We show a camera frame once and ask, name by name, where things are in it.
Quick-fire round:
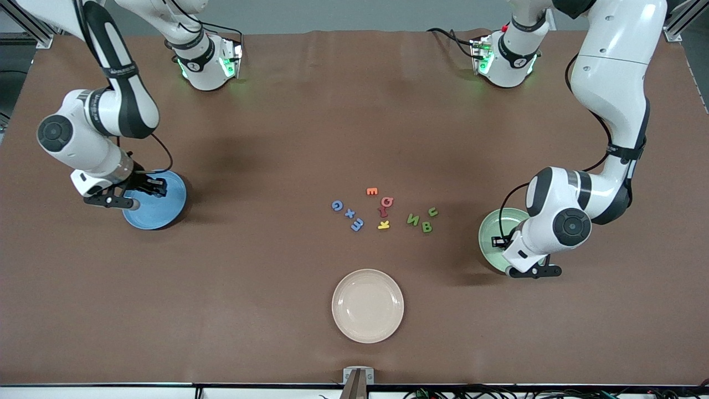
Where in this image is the brown table cover mat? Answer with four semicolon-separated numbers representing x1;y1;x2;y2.
0;29;709;387

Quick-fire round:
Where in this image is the white table edge rail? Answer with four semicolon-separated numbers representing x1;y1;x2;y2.
0;386;709;399

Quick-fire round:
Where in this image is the metal connector box green light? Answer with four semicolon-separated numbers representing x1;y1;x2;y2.
220;36;244;79
471;36;494;75

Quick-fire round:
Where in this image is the blue plate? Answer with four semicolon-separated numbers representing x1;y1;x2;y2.
122;169;188;231

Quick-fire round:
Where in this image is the aluminium frame profile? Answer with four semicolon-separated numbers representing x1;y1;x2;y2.
0;0;56;48
665;0;709;43

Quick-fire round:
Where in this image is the grey metal bracket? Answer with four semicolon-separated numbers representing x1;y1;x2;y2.
343;367;375;399

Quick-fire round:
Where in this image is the cream plate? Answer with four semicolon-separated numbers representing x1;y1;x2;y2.
331;269;405;344

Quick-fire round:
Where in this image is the green plate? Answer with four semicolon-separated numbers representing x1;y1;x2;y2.
478;208;543;275

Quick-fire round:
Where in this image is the black base cable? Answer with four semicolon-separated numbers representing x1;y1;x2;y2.
165;0;244;44
427;28;478;59

